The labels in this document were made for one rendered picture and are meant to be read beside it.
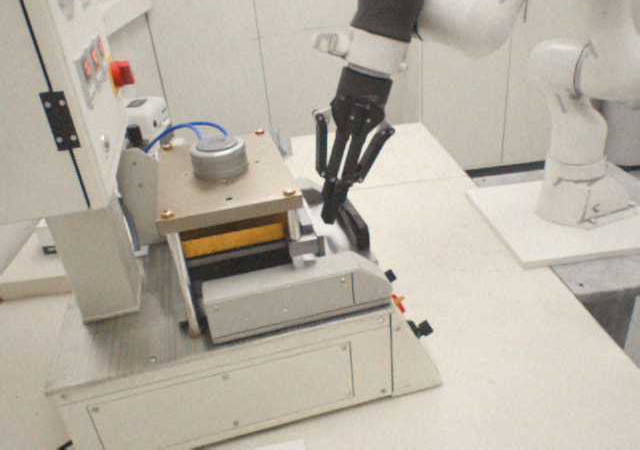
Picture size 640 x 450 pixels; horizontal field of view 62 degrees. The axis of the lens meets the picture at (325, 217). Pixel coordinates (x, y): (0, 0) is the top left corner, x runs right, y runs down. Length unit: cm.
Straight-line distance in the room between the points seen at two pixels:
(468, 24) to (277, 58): 256
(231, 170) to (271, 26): 252
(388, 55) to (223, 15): 253
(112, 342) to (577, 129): 97
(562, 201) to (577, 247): 12
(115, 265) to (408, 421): 48
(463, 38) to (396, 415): 55
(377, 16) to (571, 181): 69
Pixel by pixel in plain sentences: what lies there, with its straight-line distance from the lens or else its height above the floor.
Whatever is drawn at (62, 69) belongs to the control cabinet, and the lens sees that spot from 58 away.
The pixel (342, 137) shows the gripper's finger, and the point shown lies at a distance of 78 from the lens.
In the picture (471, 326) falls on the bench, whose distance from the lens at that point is 101.
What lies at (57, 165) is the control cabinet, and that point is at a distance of 61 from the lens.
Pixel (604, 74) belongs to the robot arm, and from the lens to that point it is 118.
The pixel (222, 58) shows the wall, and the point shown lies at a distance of 326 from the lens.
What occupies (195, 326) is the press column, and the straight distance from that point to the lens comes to 75.
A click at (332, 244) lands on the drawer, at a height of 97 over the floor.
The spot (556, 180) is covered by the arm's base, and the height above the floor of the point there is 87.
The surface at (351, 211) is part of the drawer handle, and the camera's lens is 83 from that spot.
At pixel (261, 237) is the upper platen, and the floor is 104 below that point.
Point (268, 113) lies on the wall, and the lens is 333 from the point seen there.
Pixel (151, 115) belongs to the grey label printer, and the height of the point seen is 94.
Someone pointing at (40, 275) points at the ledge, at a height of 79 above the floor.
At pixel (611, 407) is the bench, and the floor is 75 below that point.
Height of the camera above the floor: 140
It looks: 28 degrees down
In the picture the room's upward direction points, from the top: 5 degrees counter-clockwise
